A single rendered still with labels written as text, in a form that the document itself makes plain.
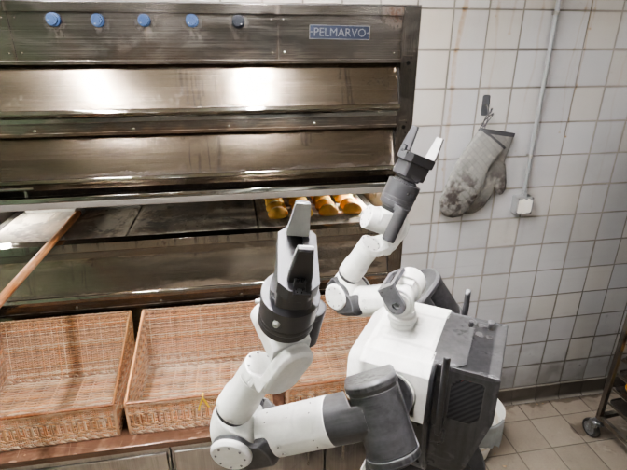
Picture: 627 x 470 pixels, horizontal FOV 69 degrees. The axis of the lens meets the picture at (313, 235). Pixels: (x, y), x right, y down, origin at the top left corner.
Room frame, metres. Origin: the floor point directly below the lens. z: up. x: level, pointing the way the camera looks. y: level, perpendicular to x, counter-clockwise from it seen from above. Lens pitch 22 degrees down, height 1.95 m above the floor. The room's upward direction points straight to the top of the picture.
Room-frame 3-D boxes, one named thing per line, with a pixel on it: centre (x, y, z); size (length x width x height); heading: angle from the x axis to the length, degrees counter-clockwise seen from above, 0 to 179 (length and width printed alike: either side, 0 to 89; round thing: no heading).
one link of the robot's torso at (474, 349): (0.82, -0.25, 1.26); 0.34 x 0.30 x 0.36; 155
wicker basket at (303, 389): (1.70, -0.12, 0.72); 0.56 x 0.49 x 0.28; 101
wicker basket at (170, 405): (1.60, 0.47, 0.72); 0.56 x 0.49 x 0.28; 99
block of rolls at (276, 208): (2.39, 0.03, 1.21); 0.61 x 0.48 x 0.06; 10
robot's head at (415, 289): (0.85, -0.19, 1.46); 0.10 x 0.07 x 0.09; 155
